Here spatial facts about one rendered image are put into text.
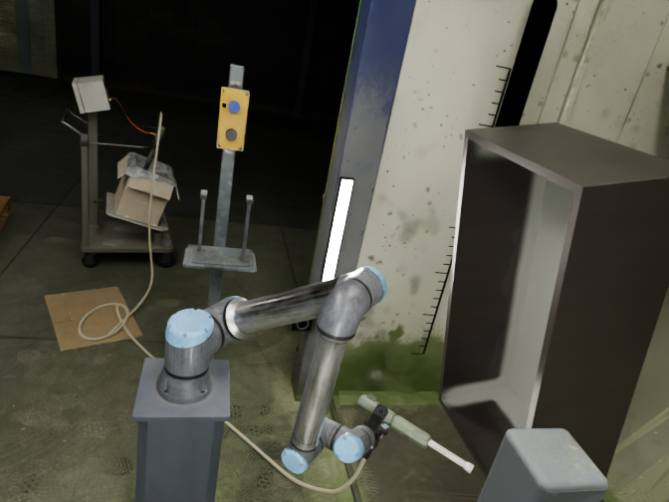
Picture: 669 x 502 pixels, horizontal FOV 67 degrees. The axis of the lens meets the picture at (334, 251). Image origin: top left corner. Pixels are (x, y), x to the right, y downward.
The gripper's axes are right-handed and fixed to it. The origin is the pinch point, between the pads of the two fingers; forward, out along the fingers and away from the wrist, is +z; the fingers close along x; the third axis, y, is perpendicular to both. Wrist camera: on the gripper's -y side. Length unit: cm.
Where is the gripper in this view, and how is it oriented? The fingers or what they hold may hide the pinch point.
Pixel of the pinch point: (383, 420)
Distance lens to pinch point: 210.4
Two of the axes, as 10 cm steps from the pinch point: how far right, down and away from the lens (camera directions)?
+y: -4.1, 9.1, 0.8
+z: 3.9, 1.0, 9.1
